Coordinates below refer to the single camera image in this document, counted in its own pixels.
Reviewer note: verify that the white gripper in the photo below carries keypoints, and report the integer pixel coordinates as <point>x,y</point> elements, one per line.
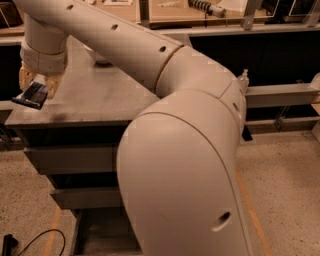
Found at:
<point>42,62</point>

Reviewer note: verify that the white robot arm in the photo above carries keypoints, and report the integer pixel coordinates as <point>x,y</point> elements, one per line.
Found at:
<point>176,159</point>

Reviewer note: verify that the grey drawer cabinet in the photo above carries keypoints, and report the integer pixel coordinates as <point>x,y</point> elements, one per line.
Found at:
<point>94,105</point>

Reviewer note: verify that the top grey drawer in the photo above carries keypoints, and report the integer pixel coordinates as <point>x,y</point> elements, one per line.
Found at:
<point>73,159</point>

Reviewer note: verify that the grey drawer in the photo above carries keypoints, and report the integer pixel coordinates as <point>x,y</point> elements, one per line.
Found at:
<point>104,232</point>
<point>73,159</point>
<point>87,198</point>

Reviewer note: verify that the middle grey drawer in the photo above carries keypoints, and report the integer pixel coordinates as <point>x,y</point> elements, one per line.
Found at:
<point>87,198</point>

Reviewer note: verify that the bottom grey drawer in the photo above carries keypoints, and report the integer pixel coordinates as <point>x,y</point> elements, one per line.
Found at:
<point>104,232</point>

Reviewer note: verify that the white ceramic bowl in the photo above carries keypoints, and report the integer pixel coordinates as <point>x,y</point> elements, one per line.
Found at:
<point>96,56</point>

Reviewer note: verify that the wooden workbench behind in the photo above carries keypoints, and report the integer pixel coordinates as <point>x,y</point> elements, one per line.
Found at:
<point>200,13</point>

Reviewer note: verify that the black plug device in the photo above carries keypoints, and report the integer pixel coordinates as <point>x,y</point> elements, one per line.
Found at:
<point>9,242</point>

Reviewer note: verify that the clear sanitizer pump bottle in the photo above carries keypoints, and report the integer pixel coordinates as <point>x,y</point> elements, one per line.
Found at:
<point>244,80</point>

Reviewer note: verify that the grey metal bracket middle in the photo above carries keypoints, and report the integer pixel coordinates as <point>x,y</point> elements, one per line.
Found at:
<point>144,13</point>

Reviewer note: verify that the grey metal bracket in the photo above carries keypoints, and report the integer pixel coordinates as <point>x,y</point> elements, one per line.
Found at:
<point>144,13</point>
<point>248,19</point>

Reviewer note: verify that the black ribbed handle tool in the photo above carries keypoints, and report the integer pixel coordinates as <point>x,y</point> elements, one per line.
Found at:
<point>207,7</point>

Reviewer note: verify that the grey metal bracket right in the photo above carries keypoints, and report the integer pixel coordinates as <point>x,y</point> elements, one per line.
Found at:
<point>248,19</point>

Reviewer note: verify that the grey metal rail shelf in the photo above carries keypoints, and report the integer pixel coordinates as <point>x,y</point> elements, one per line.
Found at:
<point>281,95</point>

